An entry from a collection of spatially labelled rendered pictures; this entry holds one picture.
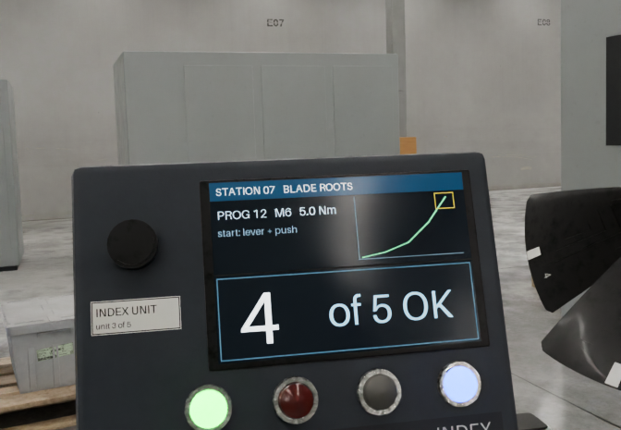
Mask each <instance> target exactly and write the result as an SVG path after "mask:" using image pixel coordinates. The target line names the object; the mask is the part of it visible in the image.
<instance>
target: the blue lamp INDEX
mask: <svg viewBox="0 0 621 430"><path fill-rule="evenodd" d="M437 386H438V391H439V393H440V395H441V397H442V398H443V400H444V401H445V402H446V403H448V404H450V405H452V406H455V407H464V406H468V405H470V404H471V403H472V402H473V401H475V400H476V398H477V397H478V396H479V394H480V392H481V379H480V376H479V374H478V372H477V371H476V370H475V369H474V368H473V367H472V366H471V365H469V364H468V363H466V362H459V361H455V362H451V363H449V364H447V365H446V366H445V367H444V368H443V369H442V370H441V372H440V374H439V375H438V380H437Z"/></svg>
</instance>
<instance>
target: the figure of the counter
mask: <svg viewBox="0 0 621 430"><path fill-rule="evenodd" d="M214 294H215V310H216V328H217V345H218V362H219V364H224V363H234V362H255V361H265V360H276V359H286V358H297V357H305V356H304V343H303V331H302V318H301V306H300V294H299V281H298V271H297V272H283V273H269V274H255V275H241V276H215V277H214Z"/></svg>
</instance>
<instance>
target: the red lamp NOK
mask: <svg viewBox="0 0 621 430"><path fill-rule="evenodd" d="M273 406H274V411H275V413H276V414H277V416H278V417H279V418H280V419H281V420H282V421H284V422H286V423H289V424H302V423H304V422H306V421H308V420H309V419H310V418H311V417H312V415H313V414H314V413H315V412H316V410H317V407H318V393H317V390H316V388H315V386H314V385H313V383H312V382H311V381H309V380H308V379H306V378H304V377H301V376H290V377H288V378H286V379H284V380H283V381H281V382H280V383H279V384H278V386H277V387H276V388H275V390H274V394H273Z"/></svg>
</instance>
